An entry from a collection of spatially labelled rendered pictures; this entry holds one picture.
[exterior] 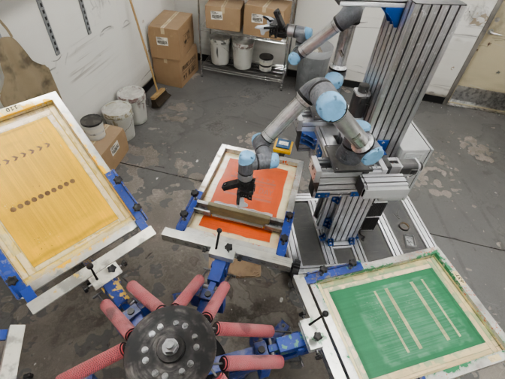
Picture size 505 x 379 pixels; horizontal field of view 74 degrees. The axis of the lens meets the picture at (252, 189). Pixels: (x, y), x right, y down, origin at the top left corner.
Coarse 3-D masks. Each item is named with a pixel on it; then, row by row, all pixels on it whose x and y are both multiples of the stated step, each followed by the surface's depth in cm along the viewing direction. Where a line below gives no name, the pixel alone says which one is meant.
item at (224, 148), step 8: (224, 144) 235; (224, 152) 231; (232, 152) 234; (216, 160) 223; (280, 160) 228; (288, 160) 227; (296, 160) 228; (216, 168) 221; (208, 176) 212; (296, 176) 217; (208, 184) 209; (296, 184) 212; (296, 192) 207; (288, 208) 198; (192, 216) 191; (192, 232) 181; (200, 232) 182; (208, 232) 182; (224, 240) 179; (232, 240) 180; (256, 248) 177; (264, 248) 177; (272, 248) 178
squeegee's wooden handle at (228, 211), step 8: (208, 208) 189; (216, 208) 187; (224, 208) 186; (232, 208) 186; (224, 216) 190; (232, 216) 188; (240, 216) 186; (248, 216) 185; (256, 216) 183; (264, 216) 183; (264, 224) 186
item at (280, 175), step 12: (276, 168) 226; (276, 192) 211; (252, 204) 203; (264, 204) 204; (276, 204) 204; (276, 216) 198; (240, 228) 190; (252, 228) 190; (264, 228) 191; (264, 240) 185
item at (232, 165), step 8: (232, 160) 229; (232, 168) 223; (224, 176) 218; (216, 192) 208; (216, 200) 203; (224, 200) 204; (232, 200) 204; (208, 216) 194; (200, 224) 190; (208, 224) 190; (216, 224) 191; (224, 224) 191; (232, 224) 191; (232, 232) 187
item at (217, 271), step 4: (216, 260) 165; (220, 260) 165; (216, 264) 163; (220, 264) 163; (224, 264) 163; (212, 268) 161; (216, 268) 162; (220, 268) 162; (224, 268) 163; (212, 272) 160; (216, 272) 160; (220, 272) 160; (224, 272) 165; (208, 276) 158; (212, 276) 159; (216, 276) 159; (220, 276) 159; (208, 280) 158; (212, 280) 157; (216, 280) 157; (220, 280) 160; (216, 284) 159
